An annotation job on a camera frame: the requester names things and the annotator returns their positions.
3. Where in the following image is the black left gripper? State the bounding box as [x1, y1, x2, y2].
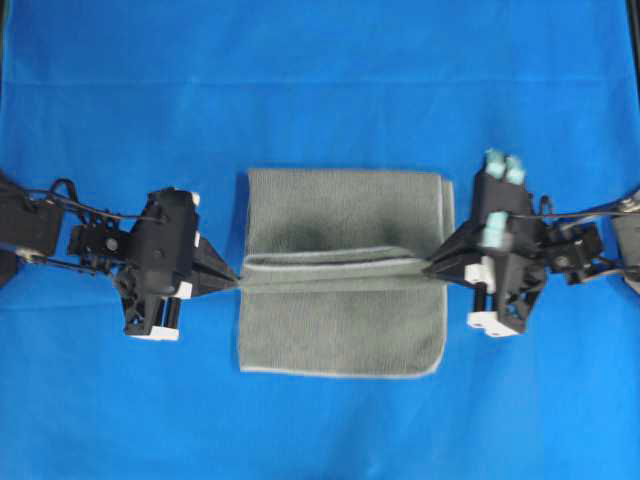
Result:
[67, 187, 239, 341]

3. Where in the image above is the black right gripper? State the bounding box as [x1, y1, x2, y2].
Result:
[422, 149, 603, 338]

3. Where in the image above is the grey-green terry towel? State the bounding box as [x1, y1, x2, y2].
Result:
[237, 169, 455, 379]

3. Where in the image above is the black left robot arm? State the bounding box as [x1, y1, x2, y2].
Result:
[1, 177, 239, 341]

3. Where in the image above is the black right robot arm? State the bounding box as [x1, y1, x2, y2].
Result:
[424, 149, 639, 337]

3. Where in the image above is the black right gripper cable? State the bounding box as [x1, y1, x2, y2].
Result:
[504, 194, 640, 221]

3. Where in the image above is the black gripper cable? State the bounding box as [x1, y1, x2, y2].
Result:
[504, 194, 640, 221]
[19, 178, 169, 224]

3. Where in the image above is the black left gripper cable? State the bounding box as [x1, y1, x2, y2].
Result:
[19, 178, 169, 224]

